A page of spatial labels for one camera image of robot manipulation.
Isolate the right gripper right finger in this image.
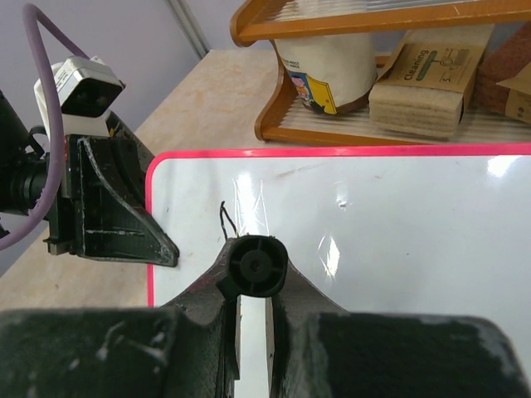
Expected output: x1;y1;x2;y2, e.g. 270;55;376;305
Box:
267;263;530;397

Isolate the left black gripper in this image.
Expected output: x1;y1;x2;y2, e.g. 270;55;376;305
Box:
44;134;179;266

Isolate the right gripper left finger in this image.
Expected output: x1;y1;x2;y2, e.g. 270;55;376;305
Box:
1;240;239;397

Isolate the white marker pen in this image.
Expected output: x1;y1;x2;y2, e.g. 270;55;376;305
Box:
216;235;289;302

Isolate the pink framed whiteboard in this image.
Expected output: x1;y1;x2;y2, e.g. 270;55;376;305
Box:
147;147;530;397

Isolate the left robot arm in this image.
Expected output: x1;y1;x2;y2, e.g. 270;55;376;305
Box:
1;97;179;267

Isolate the wooden three tier shelf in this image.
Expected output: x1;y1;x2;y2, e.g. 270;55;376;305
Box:
230;1;530;146

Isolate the white paper bag left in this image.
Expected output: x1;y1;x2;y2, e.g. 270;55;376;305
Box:
275;33;378;115

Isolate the brown cleaning pad pack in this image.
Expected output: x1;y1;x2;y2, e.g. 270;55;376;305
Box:
473;22;530;124

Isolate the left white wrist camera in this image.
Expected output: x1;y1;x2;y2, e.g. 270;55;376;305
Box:
51;56;125;136

